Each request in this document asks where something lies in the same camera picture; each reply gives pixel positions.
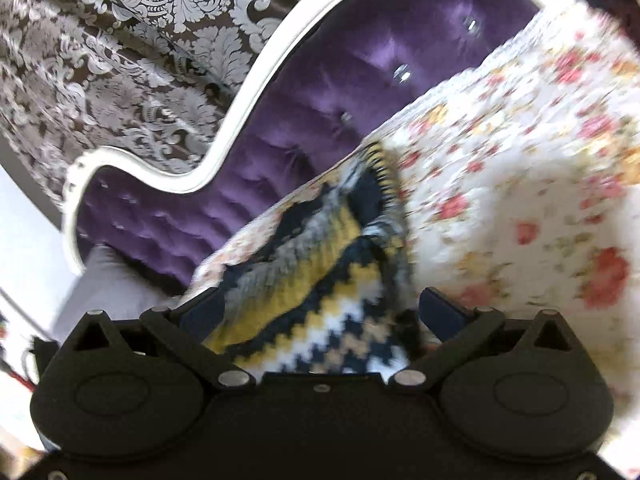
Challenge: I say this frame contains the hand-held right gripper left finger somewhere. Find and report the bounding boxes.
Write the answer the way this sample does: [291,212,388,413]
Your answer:
[71,287,252,390]

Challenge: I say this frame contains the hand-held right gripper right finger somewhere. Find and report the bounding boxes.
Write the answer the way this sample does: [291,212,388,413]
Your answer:
[389,287,577,390]

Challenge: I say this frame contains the zigzag knit sweater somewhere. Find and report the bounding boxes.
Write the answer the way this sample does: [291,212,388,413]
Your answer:
[201,141,427,377]

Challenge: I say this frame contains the white pillow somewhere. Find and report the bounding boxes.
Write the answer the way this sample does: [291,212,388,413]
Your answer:
[50,244,183,343]

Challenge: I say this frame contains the floral blanket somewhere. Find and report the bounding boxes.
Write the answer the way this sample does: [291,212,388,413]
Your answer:
[189,0,640,463]

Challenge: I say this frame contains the grey damask curtain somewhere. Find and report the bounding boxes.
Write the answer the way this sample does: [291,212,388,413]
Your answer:
[0,0,351,213]

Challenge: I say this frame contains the purple tufted headboard white frame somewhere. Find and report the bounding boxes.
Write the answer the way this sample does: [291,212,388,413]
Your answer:
[61,0,568,301]

